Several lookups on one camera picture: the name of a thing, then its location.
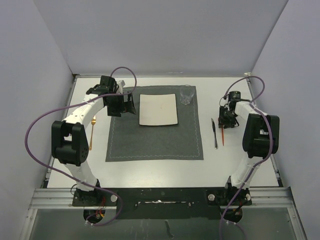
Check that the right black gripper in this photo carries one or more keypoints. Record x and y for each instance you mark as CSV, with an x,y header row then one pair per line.
x,y
227,124

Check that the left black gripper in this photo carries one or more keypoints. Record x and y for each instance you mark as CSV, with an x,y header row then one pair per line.
x,y
124,107

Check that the orange plastic spoon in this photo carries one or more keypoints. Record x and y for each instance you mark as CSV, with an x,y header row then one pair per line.
x,y
222,136

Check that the white square plate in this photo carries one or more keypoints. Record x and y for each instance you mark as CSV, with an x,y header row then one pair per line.
x,y
158,110

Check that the silver table knife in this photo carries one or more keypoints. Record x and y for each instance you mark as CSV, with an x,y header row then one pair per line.
x,y
214,134

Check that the grey cloth placemat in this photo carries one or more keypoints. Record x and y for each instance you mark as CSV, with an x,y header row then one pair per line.
x,y
130,141

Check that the clear plastic cup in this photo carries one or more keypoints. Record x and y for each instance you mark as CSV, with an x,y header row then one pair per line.
x,y
186,94

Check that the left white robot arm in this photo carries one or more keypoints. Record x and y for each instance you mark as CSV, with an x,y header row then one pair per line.
x,y
69,143

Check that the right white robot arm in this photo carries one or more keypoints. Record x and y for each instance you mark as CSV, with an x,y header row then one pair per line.
x,y
260,139

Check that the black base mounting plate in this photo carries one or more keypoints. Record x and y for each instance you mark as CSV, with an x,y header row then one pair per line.
x,y
163,203

